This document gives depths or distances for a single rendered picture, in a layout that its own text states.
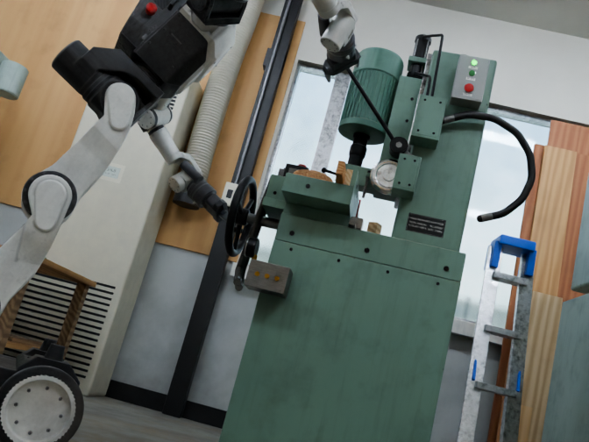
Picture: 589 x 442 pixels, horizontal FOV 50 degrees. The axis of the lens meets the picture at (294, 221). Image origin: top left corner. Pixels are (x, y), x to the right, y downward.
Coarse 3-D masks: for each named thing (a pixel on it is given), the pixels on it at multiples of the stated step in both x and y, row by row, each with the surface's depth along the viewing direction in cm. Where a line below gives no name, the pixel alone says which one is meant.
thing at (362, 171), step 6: (348, 168) 220; (354, 168) 220; (360, 168) 220; (366, 168) 220; (360, 174) 220; (336, 180) 220; (360, 180) 219; (360, 186) 219; (372, 186) 218; (366, 192) 224; (372, 192) 222
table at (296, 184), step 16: (288, 176) 192; (304, 176) 192; (288, 192) 191; (304, 192) 190; (320, 192) 190; (336, 192) 189; (352, 192) 189; (272, 208) 214; (320, 208) 199; (336, 208) 194; (352, 208) 201
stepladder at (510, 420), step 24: (504, 240) 280; (528, 240) 280; (528, 264) 279; (528, 288) 278; (480, 312) 274; (528, 312) 274; (480, 336) 269; (504, 336) 271; (480, 360) 265; (480, 384) 259; (504, 408) 260; (504, 432) 254
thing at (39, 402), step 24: (24, 384) 146; (48, 384) 149; (72, 384) 150; (0, 408) 143; (24, 408) 146; (48, 408) 148; (72, 408) 149; (0, 432) 143; (24, 432) 146; (48, 432) 148; (72, 432) 149
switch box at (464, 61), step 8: (464, 56) 213; (464, 64) 212; (480, 64) 212; (488, 64) 211; (456, 72) 213; (464, 72) 211; (480, 72) 211; (456, 80) 211; (464, 80) 211; (480, 80) 210; (456, 88) 210; (464, 88) 210; (480, 88) 209; (456, 96) 209; (464, 96) 209; (472, 96) 209; (480, 96) 208; (456, 104) 214; (464, 104) 212; (472, 104) 211
